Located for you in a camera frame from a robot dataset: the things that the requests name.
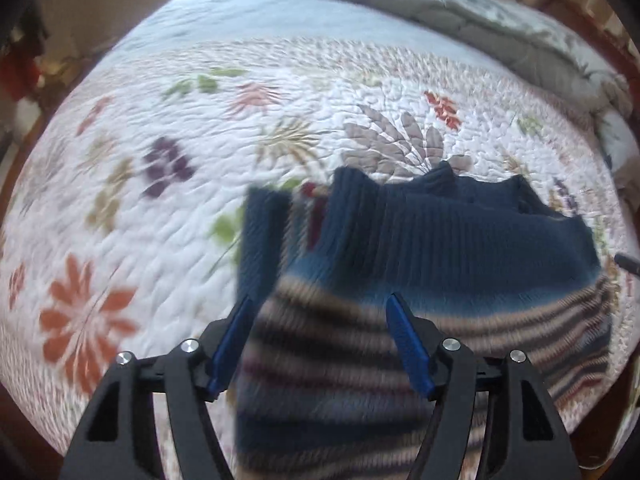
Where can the red hanging garment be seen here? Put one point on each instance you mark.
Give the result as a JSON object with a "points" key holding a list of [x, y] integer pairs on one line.
{"points": [[17, 75]]}

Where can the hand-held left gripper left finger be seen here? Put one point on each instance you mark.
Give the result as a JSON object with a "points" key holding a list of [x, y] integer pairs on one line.
{"points": [[230, 345]]}

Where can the white floral quilt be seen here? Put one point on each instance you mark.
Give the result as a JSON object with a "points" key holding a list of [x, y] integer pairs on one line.
{"points": [[150, 185]]}

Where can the blue striped knit sweater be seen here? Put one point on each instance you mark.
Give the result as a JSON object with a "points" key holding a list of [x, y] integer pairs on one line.
{"points": [[425, 260]]}

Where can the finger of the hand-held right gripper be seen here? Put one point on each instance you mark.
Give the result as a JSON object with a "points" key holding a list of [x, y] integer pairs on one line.
{"points": [[629, 262]]}

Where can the wooden headboard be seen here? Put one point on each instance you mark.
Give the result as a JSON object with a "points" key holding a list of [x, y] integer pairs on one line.
{"points": [[580, 15]]}

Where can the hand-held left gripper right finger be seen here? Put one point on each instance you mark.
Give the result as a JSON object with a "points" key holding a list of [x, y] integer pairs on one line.
{"points": [[410, 345]]}

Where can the grey comforter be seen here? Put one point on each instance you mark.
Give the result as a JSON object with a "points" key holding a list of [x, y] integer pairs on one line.
{"points": [[500, 20]]}

